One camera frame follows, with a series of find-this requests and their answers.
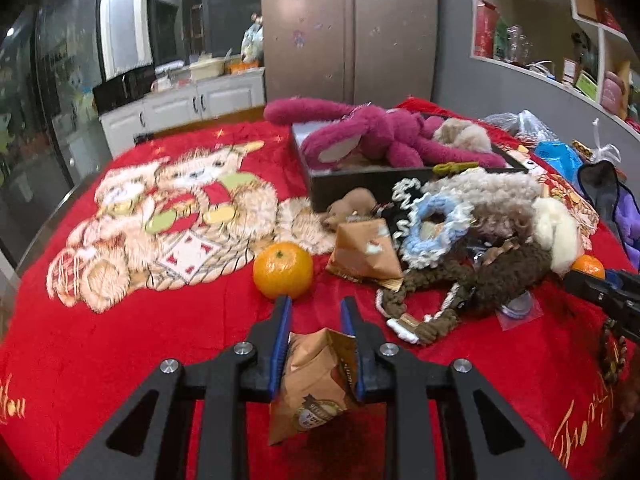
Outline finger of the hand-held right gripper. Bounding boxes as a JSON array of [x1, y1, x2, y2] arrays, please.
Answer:
[[564, 270, 640, 313], [602, 269, 640, 288]]

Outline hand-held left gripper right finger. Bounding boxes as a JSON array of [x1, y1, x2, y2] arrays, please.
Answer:
[[340, 296, 573, 480]]

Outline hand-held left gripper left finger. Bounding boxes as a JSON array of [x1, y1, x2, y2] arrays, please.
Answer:
[[60, 296, 294, 480]]

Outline orange tangerine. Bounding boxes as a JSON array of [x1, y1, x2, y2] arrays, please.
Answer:
[[571, 255, 607, 279], [252, 241, 314, 301]]

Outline brown braided rope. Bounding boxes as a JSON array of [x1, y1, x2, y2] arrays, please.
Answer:
[[600, 317, 628, 388]]

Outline brown pyramid snack packet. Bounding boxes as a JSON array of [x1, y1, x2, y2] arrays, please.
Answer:
[[326, 217, 405, 281], [267, 329, 363, 446]]

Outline white plush toy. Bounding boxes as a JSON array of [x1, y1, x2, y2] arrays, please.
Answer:
[[531, 197, 585, 276]]

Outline black box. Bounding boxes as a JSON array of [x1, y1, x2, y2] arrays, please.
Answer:
[[290, 110, 531, 213]]

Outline purple cloth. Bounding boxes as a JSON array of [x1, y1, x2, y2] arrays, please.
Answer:
[[612, 182, 640, 251]]

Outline clear small plastic packet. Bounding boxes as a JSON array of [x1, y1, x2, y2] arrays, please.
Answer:
[[495, 292, 545, 331]]

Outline dark brown plush toy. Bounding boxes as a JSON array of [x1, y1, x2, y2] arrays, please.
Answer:
[[377, 240, 556, 346]]

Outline brown mouse plush toy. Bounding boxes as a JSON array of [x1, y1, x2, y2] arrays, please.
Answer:
[[320, 187, 381, 231]]

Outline tied clear plastic bag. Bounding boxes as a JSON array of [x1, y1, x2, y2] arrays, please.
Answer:
[[590, 119, 623, 166]]

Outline blue plastic bag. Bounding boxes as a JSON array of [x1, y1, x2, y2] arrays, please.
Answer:
[[532, 141, 583, 181]]

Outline cream curly plush toy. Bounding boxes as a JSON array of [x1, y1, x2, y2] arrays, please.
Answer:
[[422, 167, 543, 241]]

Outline red printed blanket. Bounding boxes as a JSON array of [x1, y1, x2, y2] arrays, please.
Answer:
[[0, 95, 640, 480]]

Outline green yellow small toy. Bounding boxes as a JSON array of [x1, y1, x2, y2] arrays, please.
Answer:
[[432, 161, 478, 176]]

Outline pink container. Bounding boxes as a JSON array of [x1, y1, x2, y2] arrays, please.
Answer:
[[600, 71, 632, 118]]

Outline pink plush toy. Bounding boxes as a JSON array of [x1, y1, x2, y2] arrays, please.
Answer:
[[263, 99, 508, 170]]

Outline beige plush toy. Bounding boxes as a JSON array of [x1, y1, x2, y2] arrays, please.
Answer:
[[432, 117, 495, 155]]

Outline white kitchen cabinet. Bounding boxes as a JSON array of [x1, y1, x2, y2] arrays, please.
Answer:
[[99, 67, 267, 158]]

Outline glass jars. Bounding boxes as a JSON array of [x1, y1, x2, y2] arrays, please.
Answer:
[[507, 25, 533, 63]]

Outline green box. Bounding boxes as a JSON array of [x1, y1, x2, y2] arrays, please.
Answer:
[[494, 17, 511, 61]]

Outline red box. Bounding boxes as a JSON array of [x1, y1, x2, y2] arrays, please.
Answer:
[[474, 0, 501, 58]]

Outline silver refrigerator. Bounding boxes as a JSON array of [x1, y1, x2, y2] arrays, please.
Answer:
[[260, 0, 440, 107]]

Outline black microwave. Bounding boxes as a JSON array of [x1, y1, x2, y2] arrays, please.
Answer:
[[92, 64, 157, 115]]

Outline dark kitchen window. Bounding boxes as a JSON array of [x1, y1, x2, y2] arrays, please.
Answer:
[[145, 0, 263, 68]]

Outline glass sliding door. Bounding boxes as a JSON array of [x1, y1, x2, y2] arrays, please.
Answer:
[[0, 0, 108, 271]]

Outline blue white crochet ring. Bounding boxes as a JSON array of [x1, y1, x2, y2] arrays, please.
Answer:
[[399, 194, 475, 268]]

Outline white wall shelf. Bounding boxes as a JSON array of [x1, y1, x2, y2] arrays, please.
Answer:
[[469, 0, 640, 133]]

